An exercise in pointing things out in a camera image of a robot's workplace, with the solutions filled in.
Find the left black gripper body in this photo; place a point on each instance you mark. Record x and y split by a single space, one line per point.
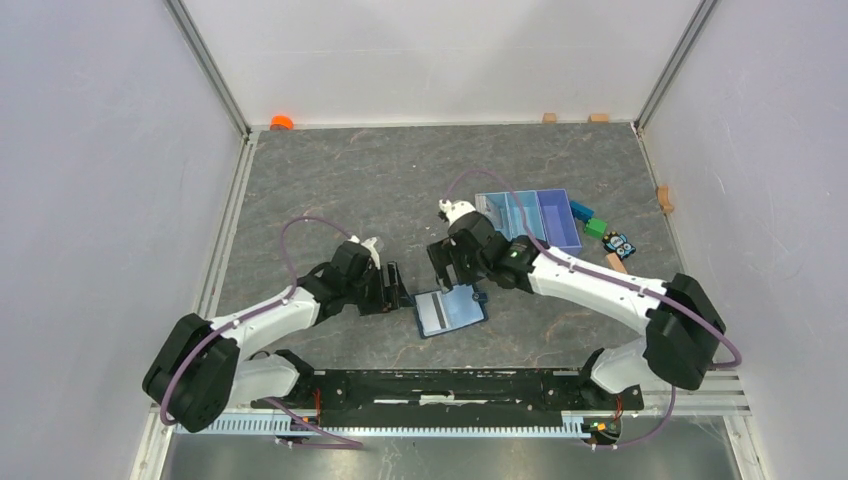
368 291

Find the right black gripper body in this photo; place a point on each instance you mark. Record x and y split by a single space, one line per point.
470 270

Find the grey credit card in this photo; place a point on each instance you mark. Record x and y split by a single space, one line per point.
433 314

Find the blue card holder wallet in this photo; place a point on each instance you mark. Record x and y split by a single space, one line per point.
464 305

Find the blue purple three-bin tray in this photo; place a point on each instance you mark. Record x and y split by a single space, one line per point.
548 214

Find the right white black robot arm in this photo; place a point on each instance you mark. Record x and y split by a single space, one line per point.
678 329

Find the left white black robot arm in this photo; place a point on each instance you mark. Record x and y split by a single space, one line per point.
205 366

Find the blue toy brick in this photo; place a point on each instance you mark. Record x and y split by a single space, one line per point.
581 212

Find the green toy brick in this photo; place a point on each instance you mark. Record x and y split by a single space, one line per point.
595 228

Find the wooden stick block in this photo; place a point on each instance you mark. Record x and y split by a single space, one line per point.
615 263

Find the black owl pattern block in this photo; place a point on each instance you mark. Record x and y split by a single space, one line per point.
618 244

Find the orange round cap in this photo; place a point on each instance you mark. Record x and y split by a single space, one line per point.
281 122

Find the small wooden block right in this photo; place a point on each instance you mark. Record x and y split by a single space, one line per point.
598 118

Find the curved wooden piece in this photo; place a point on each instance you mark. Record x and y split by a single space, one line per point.
663 195

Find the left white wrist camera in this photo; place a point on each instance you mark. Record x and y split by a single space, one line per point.
374 245

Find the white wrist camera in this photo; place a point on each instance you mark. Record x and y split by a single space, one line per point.
451 211
374 245

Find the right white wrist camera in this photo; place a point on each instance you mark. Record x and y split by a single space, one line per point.
451 211

